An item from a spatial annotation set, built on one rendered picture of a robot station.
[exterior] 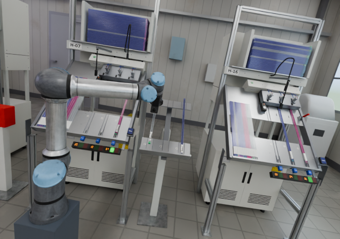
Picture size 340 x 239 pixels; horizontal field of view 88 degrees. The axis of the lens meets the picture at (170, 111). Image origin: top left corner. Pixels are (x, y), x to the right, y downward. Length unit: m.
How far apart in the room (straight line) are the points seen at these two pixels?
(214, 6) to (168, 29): 1.11
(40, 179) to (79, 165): 1.04
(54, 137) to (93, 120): 0.52
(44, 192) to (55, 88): 0.43
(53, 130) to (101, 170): 0.99
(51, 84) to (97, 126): 0.70
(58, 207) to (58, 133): 0.33
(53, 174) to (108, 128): 0.60
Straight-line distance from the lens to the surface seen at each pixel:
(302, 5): 5.16
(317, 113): 4.03
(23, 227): 1.07
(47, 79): 0.81
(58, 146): 1.01
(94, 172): 1.92
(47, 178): 0.92
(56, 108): 0.94
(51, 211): 1.01
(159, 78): 0.94
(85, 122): 1.47
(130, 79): 1.57
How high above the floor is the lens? 1.27
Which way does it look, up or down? 13 degrees down
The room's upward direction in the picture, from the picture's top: 9 degrees clockwise
